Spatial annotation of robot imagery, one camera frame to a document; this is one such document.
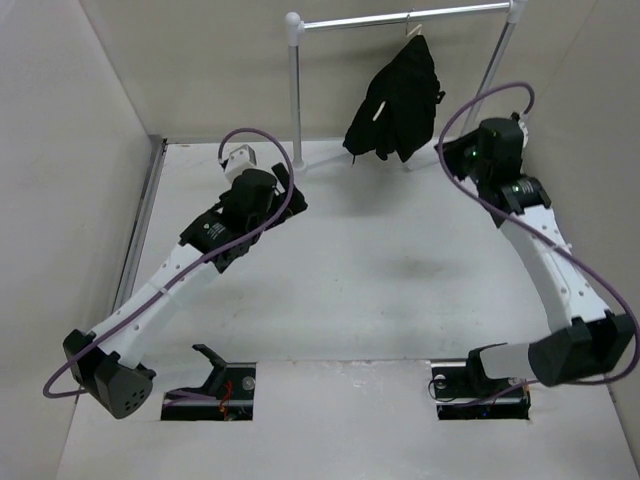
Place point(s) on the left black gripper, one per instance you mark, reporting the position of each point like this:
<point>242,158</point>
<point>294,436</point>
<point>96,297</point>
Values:
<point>296,205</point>

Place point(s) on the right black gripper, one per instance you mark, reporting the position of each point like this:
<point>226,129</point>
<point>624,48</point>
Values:
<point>453,150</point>

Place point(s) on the black trousers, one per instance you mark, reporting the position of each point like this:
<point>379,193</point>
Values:
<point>398,112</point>

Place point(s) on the cream wire hanger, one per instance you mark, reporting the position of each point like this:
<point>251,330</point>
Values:
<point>410,32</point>

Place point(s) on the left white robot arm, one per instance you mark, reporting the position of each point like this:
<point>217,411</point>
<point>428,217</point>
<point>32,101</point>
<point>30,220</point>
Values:
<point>107,361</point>

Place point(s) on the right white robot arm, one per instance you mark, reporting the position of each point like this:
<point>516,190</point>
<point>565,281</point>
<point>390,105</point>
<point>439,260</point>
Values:
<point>586,338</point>

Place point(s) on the white clothes rack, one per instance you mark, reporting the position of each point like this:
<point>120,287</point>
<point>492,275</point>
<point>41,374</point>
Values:
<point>336,47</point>

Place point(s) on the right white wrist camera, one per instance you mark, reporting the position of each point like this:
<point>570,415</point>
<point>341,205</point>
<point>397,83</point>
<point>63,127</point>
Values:
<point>521,120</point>

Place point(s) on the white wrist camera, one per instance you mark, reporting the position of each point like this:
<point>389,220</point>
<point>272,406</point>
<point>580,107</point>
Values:
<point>239,160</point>
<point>521,120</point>

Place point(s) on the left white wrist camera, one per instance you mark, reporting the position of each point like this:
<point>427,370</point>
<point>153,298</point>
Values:
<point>239,160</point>

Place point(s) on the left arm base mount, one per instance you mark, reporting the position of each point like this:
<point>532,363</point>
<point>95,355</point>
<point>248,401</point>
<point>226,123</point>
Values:
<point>226,395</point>

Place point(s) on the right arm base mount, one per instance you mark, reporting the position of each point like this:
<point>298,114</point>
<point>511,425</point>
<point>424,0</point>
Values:
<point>458,397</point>

